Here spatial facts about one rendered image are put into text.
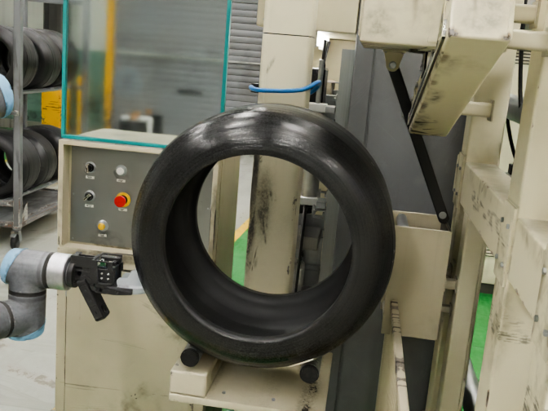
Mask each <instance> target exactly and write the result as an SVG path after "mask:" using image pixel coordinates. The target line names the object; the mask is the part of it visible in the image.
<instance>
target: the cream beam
mask: <svg viewBox="0 0 548 411"><path fill-rule="evenodd" d="M444 2H445V0H362V1H361V9H360V23H359V29H358V35H359V37H360V42H361V44H362V46H363V47H364V48H373V49H388V50H398V51H409V49H418V51H432V50H435V48H436V43H437V38H438V34H439V31H440V28H441V23H442V19H441V18H442V14H443V10H444Z"/></svg>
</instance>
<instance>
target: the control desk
mask: <svg viewBox="0 0 548 411"><path fill-rule="evenodd" d="M163 149H164V148H154V147H146V146H138V145H129V144H115V143H106V142H98V141H90V140H82V139H66V138H62V139H59V169H58V223H57V245H59V246H58V247H57V253H64V254H75V253H76V252H77V251H80V252H82V254H89V255H95V256H96V255H97V254H101V253H103V252H105V253H111V254H122V262H123V270H122V275H123V274H124V273H126V272H128V273H130V272H131V271H132V270H135V261H134V257H133V252H132V244H131V227H132V219H133V213H134V208H135V203H136V199H137V196H138V193H139V190H140V187H141V184H142V182H143V181H144V177H145V175H146V174H147V173H148V170H149V168H150V167H151V165H152V164H153V163H154V161H155V160H156V158H157V157H158V155H159V154H160V153H161V152H162V150H163ZM240 161H241V156H236V157H229V158H226V159H223V160H221V161H218V162H217V163H216V164H215V165H214V167H213V168H212V170H211V171H210V173H209V174H208V175H207V177H206V179H205V182H204V183H203V185H202V188H201V192H200V196H199V199H198V204H197V223H198V228H199V233H200V235H201V240H202V242H203V245H204V247H205V249H206V251H207V253H208V254H209V256H210V257H211V259H212V260H213V261H214V263H215V264H216V265H217V266H218V268H219V269H220V270H221V271H222V272H223V273H225V274H226V275H227V276H228V277H230V278H231V279H232V264H233V252H234V241H235V229H236V207H237V196H238V184H239V173H240ZM101 295H102V297H103V299H104V301H105V303H106V305H107V307H108V309H109V311H110V313H109V315H108V316H107V317H106V318H105V319H103V320H100V321H95V318H94V317H93V316H92V314H91V311H90V309H89V307H88V306H87V304H86V301H85V299H84V298H83V296H82V293H81V291H80V289H79V288H78V287H77V288H71V289H70V290H68V291H64V290H57V297H56V349H55V411H222V410H223V408H217V407H211V406H205V405H199V404H189V403H184V402H178V401H172V400H169V394H170V371H171V370H172V368H173V366H174V365H175V363H176V361H177V360H178V358H179V357H180V356H181V353H182V351H183V349H184V348H185V347H186V346H187V344H188V342H186V341H185V340H184V339H182V338H181V337H180V336H179V335H178V334H177V333H176V332H175V331H174V330H173V329H172V328H171V327H170V326H169V325H168V324H167V323H166V322H165V321H164V320H163V319H162V318H161V317H160V316H159V314H158V313H157V311H156V310H155V308H154V307H153V306H152V304H151V303H150V301H149V299H148V297H147V295H146V294H132V295H111V294H101Z"/></svg>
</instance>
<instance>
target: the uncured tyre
mask: <svg viewBox="0 0 548 411"><path fill-rule="evenodd" d="M243 155H264V156H269V157H276V158H280V159H283V160H286V161H289V162H291V163H294V164H295V165H297V166H300V167H302V168H303V169H304V170H306V171H308V172H309V173H311V174H312V175H314V176H315V177H316V178H318V179H319V180H320V181H321V182H322V183H323V184H324V185H325V186H326V187H327V188H328V189H329V190H330V192H331V193H332V194H333V196H334V197H335V199H336V200H337V202H338V204H339V205H340V207H341V209H342V212H343V213H344V215H345V217H346V220H347V224H348V227H349V230H350V233H351V246H350V248H349V250H348V251H347V254H346V256H345V258H344V259H343V261H342V262H341V263H340V264H339V266H338V267H337V268H336V269H335V270H334V271H333V272H332V273H331V274H330V275H329V276H328V277H326V278H325V279H324V280H323V281H321V282H320V283H318V284H316V285H314V286H312V287H310V288H308V289H304V290H301V291H299V292H294V293H290V294H268V293H263V292H259V291H256V290H253V289H249V288H247V287H244V286H243V285H240V284H239V283H237V282H235V281H234V280H233V279H231V278H230V277H228V276H227V275H226V274H225V273H223V272H222V271H221V270H220V269H219V268H218V266H217V265H216V264H215V263H214V261H213V260H212V259H211V257H210V256H209V254H208V253H207V251H206V248H205V247H204V245H203V242H202V240H201V235H200V233H199V228H198V223H197V204H198V199H199V196H200V192H201V188H202V185H203V183H204V182H205V180H206V177H207V175H208V174H209V173H210V171H211V170H212V168H213V167H214V165H215V164H216V163H217V162H218V161H221V160H223V159H226V158H229V157H236V156H243ZM369 159H370V160H371V162H372V163H373V164H374V166H375V167H376V170H375V168H374V166H373V164H372V163H371V162H370V160H369ZM131 244H132V252H133V257H134V261H135V268H136V271H137V274H138V277H139V280H140V283H141V285H142V287H143V289H144V292H145V293H146V295H147V297H148V299H149V301H150V303H151V304H152V306H153V307H154V308H155V310H156V311H157V313H158V314H159V316H160V317H161V318H162V319H163V320H164V321H165V322H166V323H167V324H168V325H169V326H170V327H171V328H172V329H173V330H174V331H175V332H176V333H177V334H178V335H179V336H180V337H181V338H182V339H184V340H185V341H186V342H188V343H189V344H191V345H192V346H194V347H195V348H197V349H198V350H200V351H203V352H204V353H206V354H208V355H210V356H213V357H215V358H217V359H220V360H223V361H226V362H229V363H232V364H235V365H242V366H247V367H254V368H280V367H287V366H290V365H295V364H297V363H300V362H304V361H306V360H310V359H314V358H318V357H320V356H323V355H325V354H327V353H329V352H330V351H332V350H333V349H335V348H337V347H339V346H340V345H342V344H343V343H344V342H346V341H347V340H348V339H349V338H350V337H351V336H352V335H353V334H355V333H356V332H357V331H358V330H359V329H360V328H361V327H362V326H363V325H364V324H365V322H366V321H367V320H368V319H369V318H370V317H371V316H372V314H373V312H374V311H375V309H376V308H377V306H378V304H379V303H380V302H381V300H382V297H383V295H384V294H385V291H386V289H387V286H388V283H389V280H390V278H391V273H392V269H393V265H394V264H393V265H391V264H392V258H393V248H394V247H395V246H396V230H395V223H394V217H393V211H392V206H391V198H390V194H389V192H388V189H387V185H386V182H385V179H384V178H383V176H382V173H381V171H380V169H379V168H378V165H377V163H376V162H375V160H374V159H373V158H372V156H371V155H370V153H369V152H368V150H367V149H366V148H365V147H364V145H363V144H362V143H361V142H360V141H359V140H358V139H357V138H356V137H355V136H354V135H353V134H351V133H350V132H349V131H348V130H346V129H345V128H344V127H342V126H341V125H339V124H338V123H337V122H335V121H333V120H332V119H330V118H328V117H326V116H324V115H322V114H320V113H317V112H315V111H312V110H310V109H307V108H302V107H299V106H295V105H291V104H278V103H262V104H249V105H245V106H241V107H238V108H233V109H230V110H228V111H225V112H223V113H219V114H216V115H214V116H212V117H208V118H206V119H204V120H202V121H200V122H198V123H196V124H195V125H193V126H191V127H189V128H187V129H186V130H185V131H184V132H182V133H181V134H180V135H178V136H177V137H176V138H174V139H173V140H172V141H171V142H170V143H169V144H168V145H167V146H166V147H165V148H164V149H163V150H162V152H161V153H160V154H159V155H158V157H157V158H156V160H155V161H154V163H153V164H152V165H151V167H150V168H149V170H148V173H147V174H146V175H145V177H144V181H143V182H142V184H141V187H140V190H139V193H138V196H137V199H136V203H135V208H134V213H133V219H132V227H131Z"/></svg>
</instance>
